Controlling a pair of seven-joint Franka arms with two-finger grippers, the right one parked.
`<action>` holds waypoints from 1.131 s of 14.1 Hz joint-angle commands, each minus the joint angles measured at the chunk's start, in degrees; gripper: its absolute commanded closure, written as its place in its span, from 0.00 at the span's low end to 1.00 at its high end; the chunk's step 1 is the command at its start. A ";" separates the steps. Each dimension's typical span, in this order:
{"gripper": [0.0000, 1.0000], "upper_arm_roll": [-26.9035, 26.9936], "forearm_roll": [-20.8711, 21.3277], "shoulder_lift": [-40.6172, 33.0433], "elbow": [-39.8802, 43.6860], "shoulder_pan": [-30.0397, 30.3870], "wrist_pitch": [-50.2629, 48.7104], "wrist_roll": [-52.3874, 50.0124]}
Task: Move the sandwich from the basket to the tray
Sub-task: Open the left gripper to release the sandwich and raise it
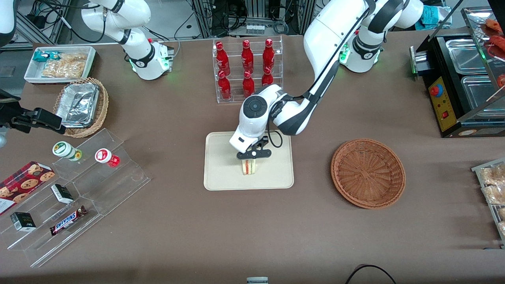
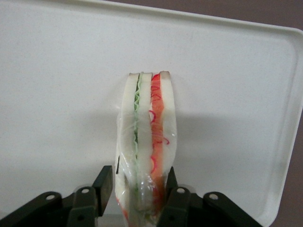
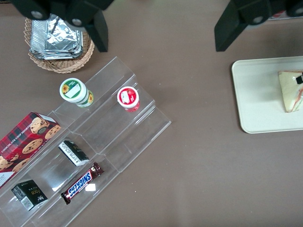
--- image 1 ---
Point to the brown round wicker basket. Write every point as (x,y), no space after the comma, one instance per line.
(367,173)

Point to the teal plastic bag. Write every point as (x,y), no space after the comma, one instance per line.
(432,17)

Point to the wrapped bread pack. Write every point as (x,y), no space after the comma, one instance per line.
(502,213)
(494,174)
(495,194)
(502,228)

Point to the steel warmer pan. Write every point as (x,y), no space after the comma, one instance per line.
(479,92)
(465,55)

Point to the grey device at table edge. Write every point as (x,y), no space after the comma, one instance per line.
(257,280)

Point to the teal snack packet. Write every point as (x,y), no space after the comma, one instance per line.
(43,56)

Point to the red cola bottle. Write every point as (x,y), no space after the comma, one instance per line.
(225,87)
(268,56)
(267,79)
(247,56)
(222,58)
(248,85)

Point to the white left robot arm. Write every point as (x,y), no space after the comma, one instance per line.
(327,31)

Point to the triangular sandwich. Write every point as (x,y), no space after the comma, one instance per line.
(249,167)

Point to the red lid yogurt cup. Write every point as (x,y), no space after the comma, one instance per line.
(104,156)

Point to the tan oval wicker basket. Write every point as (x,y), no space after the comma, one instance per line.
(103,104)

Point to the red cookie box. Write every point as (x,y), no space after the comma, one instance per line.
(23,183)

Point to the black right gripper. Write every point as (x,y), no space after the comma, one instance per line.
(16,118)

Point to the aluminium foil container stack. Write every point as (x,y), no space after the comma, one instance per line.
(79,103)

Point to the white rectangular plastic bin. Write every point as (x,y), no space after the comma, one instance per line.
(31,75)

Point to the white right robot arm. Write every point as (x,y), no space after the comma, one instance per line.
(138,51)

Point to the Snickers chocolate bar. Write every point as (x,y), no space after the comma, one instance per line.
(68,221)

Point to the small black white carton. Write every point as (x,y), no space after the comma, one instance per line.
(23,221)
(62,194)

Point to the white power strip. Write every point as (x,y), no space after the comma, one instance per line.
(255,28)

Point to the tray of packaged pastries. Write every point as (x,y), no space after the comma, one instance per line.
(477,169)

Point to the clear bag of chips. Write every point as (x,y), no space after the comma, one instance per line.
(65,67)

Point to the clear acrylic stepped shelf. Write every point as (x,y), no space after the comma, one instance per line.
(118,185)

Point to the clear acrylic bottle rack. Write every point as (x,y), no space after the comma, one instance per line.
(236,98)

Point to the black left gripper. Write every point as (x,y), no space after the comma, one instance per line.
(265,141)

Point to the red fried food pieces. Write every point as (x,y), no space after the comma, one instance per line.
(496,39)

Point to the beige plastic tray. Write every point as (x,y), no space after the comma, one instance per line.
(221,173)

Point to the green lid yogurt cup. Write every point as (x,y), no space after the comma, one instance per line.
(65,150)

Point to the black food warmer appliance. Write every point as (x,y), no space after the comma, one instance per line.
(442,106)

